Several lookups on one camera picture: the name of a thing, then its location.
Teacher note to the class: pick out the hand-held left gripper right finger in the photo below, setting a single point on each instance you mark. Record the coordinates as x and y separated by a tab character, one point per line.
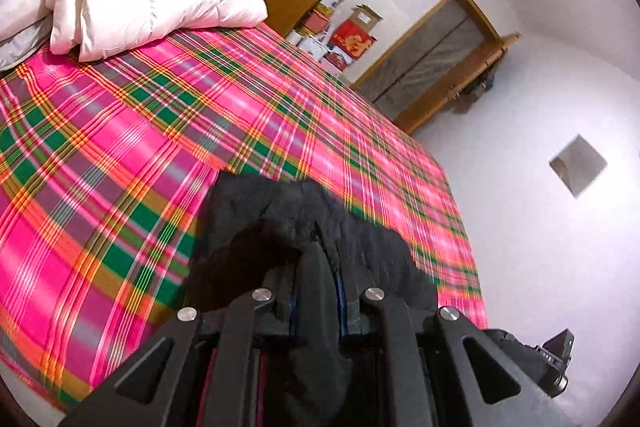
357	307

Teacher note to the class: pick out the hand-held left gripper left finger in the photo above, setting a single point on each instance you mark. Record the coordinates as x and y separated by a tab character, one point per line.
277	307

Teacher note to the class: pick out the black puffer jacket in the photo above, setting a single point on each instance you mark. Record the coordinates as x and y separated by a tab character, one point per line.
280	217

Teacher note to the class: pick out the pink plaid bed sheet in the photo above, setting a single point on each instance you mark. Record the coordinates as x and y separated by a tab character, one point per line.
125	132

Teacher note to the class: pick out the patterned flat box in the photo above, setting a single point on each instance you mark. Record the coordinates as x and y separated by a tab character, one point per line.
337	59

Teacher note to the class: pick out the hanging dark bags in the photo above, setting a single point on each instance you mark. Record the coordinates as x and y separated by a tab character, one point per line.
477	88

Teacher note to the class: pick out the wooden door with grey panel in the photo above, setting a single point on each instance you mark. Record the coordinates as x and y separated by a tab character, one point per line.
425	57

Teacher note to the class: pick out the red gift box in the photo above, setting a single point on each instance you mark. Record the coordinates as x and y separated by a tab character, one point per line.
352	39

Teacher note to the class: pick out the red bucket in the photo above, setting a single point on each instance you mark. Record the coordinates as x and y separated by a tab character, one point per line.
316	22

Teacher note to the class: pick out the open cardboard box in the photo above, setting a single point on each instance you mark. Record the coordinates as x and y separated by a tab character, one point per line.
366	14

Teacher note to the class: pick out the white pillow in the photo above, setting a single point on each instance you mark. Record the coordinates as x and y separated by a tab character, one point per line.
20	17

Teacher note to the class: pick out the dark wall panel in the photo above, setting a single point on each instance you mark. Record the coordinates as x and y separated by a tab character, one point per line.
577	164

